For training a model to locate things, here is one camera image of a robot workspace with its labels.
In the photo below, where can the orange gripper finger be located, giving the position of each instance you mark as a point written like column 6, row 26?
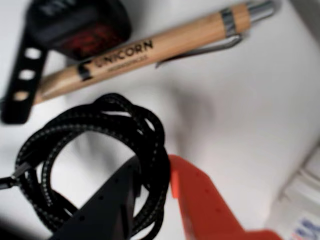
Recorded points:
column 205, row 207

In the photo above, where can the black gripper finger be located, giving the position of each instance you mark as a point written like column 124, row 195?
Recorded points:
column 107, row 215

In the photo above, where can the white eye drop bottle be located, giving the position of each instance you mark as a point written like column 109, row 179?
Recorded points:
column 305, row 200

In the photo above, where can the wooden ballpoint pen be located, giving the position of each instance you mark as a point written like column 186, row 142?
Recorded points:
column 175, row 40

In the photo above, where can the black bike light red lens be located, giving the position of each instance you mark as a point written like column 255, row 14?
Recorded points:
column 75, row 30

